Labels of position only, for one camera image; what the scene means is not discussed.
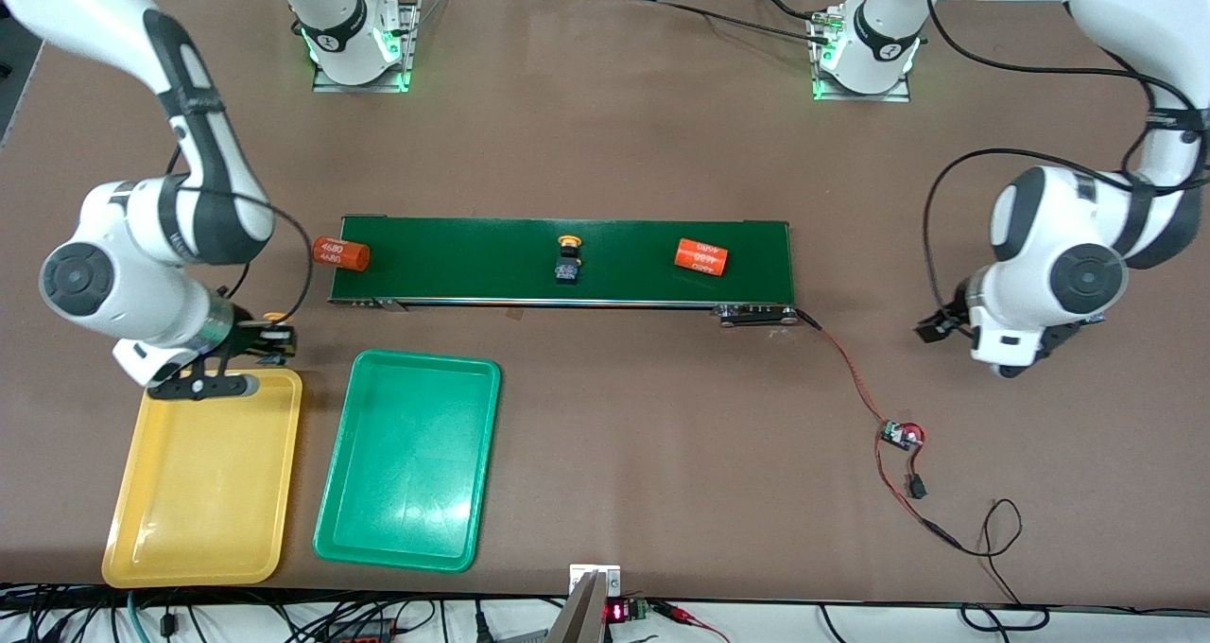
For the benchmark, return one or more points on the green conveyor belt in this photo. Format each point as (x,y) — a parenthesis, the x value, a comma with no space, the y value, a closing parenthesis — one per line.
(473,260)

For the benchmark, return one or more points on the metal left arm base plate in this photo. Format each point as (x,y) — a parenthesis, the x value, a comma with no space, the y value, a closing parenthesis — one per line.
(893,95)

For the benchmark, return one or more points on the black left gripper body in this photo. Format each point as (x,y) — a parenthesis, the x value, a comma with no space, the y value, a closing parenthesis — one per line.
(957,313)

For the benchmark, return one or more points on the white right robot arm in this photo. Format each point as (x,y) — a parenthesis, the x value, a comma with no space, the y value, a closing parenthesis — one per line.
(123,274)

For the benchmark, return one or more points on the green plastic tray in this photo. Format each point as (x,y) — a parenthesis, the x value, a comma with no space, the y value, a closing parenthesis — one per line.
(406,463)

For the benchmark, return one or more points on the grey metal camera post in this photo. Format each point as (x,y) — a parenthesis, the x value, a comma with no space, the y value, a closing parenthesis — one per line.
(579,615)

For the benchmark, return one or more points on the small red display module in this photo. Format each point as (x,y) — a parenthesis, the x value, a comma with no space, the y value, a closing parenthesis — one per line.
(616,612)

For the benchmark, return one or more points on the orange cylinder with white print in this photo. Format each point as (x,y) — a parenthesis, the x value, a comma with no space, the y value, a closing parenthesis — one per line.
(701,257)
(342,254)

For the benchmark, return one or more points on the yellow plastic tray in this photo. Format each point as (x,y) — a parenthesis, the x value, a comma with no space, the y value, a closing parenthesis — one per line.
(203,482)

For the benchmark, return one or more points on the red clip lead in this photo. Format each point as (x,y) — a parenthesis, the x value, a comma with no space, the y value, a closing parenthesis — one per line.
(676,612)

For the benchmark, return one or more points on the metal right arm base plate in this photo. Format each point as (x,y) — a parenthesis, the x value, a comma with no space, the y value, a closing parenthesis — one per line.
(331,86)

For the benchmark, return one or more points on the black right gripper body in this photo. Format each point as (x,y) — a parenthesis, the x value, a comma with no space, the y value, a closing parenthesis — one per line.
(248,336)

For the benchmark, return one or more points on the small controller circuit board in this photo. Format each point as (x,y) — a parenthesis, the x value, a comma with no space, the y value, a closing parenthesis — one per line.
(898,433)

